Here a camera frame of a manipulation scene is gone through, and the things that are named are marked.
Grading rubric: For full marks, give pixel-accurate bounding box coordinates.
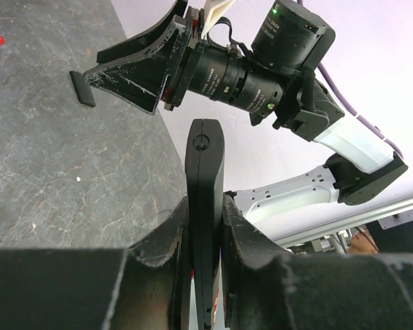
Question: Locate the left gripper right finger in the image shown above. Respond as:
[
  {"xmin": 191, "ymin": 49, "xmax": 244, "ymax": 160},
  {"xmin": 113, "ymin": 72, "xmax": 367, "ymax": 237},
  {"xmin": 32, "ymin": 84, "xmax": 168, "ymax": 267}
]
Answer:
[{"xmin": 222, "ymin": 196, "xmax": 413, "ymax": 329}]

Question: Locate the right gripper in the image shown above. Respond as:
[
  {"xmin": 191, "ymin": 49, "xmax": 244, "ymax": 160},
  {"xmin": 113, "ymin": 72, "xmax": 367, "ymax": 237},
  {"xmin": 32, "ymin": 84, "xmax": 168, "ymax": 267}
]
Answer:
[{"xmin": 83, "ymin": 0, "xmax": 205, "ymax": 114}]

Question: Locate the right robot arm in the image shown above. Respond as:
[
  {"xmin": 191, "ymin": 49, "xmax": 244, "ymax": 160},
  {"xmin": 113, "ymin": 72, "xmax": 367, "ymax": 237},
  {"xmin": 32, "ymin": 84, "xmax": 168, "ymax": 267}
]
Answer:
[{"xmin": 84, "ymin": 1, "xmax": 407, "ymax": 222}]

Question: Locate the black remote control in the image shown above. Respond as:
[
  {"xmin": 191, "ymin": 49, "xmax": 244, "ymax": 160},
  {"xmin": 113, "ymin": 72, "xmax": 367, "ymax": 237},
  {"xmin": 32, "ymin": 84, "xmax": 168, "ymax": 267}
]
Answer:
[{"xmin": 185, "ymin": 119, "xmax": 224, "ymax": 329}]

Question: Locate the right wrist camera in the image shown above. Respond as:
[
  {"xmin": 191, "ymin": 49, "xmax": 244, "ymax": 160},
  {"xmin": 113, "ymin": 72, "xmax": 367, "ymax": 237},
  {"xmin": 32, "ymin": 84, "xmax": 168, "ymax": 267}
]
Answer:
[{"xmin": 201, "ymin": 0, "xmax": 235, "ymax": 38}]

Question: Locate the black battery cover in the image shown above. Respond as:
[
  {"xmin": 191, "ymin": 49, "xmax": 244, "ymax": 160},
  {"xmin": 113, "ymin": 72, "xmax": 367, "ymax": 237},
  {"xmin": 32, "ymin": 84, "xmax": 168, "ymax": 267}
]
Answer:
[{"xmin": 69, "ymin": 71, "xmax": 96, "ymax": 107}]

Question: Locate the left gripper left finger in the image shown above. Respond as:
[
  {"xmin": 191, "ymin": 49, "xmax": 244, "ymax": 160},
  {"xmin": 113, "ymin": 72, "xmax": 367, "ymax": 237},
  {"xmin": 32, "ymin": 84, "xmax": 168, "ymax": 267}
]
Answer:
[{"xmin": 0, "ymin": 199, "xmax": 191, "ymax": 329}]

